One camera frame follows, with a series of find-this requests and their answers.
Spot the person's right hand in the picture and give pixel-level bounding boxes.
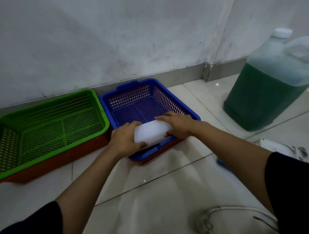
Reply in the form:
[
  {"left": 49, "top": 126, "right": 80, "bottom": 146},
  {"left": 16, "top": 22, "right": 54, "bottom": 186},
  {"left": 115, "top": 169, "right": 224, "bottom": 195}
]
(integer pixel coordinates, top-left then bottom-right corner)
[{"left": 154, "top": 111, "right": 201, "bottom": 140}]

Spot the white cable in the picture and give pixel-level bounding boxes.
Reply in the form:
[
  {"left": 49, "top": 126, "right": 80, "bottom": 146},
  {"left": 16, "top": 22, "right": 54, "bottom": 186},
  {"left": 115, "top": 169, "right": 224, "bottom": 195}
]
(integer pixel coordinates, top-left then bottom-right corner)
[{"left": 195, "top": 206, "right": 279, "bottom": 234}]

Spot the person's right forearm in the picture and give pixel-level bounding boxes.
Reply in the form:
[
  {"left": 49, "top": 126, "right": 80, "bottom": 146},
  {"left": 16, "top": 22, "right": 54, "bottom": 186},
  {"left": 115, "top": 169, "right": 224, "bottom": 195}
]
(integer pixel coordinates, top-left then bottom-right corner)
[{"left": 193, "top": 121, "right": 276, "bottom": 216}]

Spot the black shirt sleeve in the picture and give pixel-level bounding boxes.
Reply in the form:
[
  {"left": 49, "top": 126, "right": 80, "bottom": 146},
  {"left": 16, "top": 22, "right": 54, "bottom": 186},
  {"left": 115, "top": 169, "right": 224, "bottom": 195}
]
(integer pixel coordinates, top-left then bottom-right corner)
[
  {"left": 264, "top": 152, "right": 309, "bottom": 234},
  {"left": 0, "top": 201, "right": 64, "bottom": 234}
]

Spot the blue plastic mesh basket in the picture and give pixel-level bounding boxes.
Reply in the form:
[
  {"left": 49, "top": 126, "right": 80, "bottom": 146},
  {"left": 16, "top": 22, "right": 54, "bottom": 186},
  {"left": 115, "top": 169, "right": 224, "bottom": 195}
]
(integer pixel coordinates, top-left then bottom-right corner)
[{"left": 99, "top": 78, "right": 201, "bottom": 162}]

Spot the green plastic mesh basket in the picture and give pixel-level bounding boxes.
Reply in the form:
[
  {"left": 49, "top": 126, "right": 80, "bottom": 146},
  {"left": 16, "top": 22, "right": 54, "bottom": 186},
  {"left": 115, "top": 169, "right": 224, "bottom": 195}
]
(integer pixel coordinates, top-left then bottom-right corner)
[{"left": 0, "top": 88, "right": 110, "bottom": 181}]

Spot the white translucent plastic block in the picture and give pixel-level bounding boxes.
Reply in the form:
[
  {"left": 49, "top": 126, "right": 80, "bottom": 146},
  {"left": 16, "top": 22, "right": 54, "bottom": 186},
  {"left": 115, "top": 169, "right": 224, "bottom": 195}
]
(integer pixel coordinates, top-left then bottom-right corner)
[{"left": 134, "top": 120, "right": 173, "bottom": 148}]

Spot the person's left hand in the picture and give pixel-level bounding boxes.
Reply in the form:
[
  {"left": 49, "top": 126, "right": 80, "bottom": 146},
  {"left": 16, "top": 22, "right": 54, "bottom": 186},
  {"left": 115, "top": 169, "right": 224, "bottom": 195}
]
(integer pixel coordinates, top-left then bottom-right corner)
[{"left": 107, "top": 121, "right": 148, "bottom": 160}]

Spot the small red plastic basket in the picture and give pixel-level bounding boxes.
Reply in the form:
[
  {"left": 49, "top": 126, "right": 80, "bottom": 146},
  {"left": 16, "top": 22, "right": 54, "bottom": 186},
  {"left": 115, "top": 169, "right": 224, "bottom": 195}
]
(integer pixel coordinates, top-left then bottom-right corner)
[{"left": 129, "top": 137, "right": 184, "bottom": 166}]

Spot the white printed cloth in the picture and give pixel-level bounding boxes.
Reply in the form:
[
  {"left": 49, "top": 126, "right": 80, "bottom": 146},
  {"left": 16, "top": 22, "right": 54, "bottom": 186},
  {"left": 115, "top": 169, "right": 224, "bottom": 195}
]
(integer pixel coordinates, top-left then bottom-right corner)
[{"left": 259, "top": 138, "right": 309, "bottom": 163}]

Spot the large red plastic basket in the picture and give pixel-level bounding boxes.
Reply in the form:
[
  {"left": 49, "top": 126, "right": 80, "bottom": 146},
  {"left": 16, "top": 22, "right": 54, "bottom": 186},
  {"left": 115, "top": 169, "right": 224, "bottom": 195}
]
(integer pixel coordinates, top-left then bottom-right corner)
[{"left": 0, "top": 129, "right": 113, "bottom": 185}]

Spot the jug of green liquid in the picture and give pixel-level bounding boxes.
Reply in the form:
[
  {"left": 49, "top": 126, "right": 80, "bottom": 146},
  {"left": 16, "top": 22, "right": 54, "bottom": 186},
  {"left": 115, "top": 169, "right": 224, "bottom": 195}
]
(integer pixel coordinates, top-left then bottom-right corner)
[{"left": 223, "top": 34, "right": 309, "bottom": 132}]

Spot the white jug cap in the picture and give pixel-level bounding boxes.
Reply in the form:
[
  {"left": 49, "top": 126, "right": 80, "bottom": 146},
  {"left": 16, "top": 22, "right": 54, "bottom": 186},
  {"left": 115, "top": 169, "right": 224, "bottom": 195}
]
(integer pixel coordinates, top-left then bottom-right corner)
[{"left": 272, "top": 27, "right": 293, "bottom": 39}]

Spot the person's left forearm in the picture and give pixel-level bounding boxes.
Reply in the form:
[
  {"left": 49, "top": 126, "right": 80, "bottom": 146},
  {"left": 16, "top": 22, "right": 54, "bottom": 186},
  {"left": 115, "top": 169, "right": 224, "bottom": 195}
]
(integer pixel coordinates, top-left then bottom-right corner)
[{"left": 55, "top": 147, "right": 122, "bottom": 234}]

